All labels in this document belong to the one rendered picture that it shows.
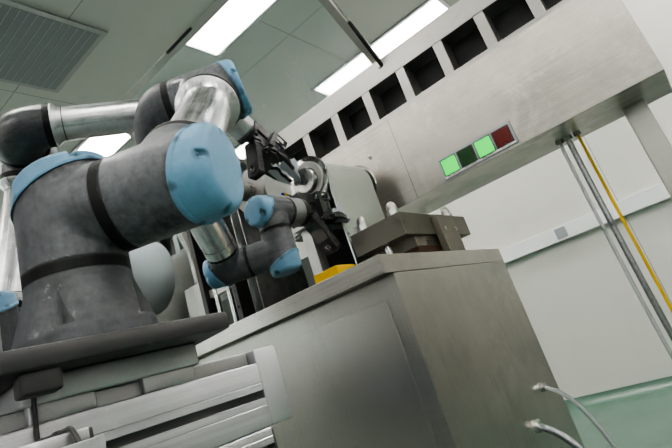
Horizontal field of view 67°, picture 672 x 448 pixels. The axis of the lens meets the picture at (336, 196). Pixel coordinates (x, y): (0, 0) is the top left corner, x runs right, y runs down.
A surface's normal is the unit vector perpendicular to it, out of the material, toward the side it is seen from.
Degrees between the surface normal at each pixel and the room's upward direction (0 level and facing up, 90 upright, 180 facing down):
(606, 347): 90
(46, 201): 88
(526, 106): 90
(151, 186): 111
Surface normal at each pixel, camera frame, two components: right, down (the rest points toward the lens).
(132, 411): 0.65, -0.44
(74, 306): 0.15, -0.65
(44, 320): 0.46, -0.43
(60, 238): 0.15, -0.37
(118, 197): -0.03, 0.02
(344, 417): -0.61, -0.07
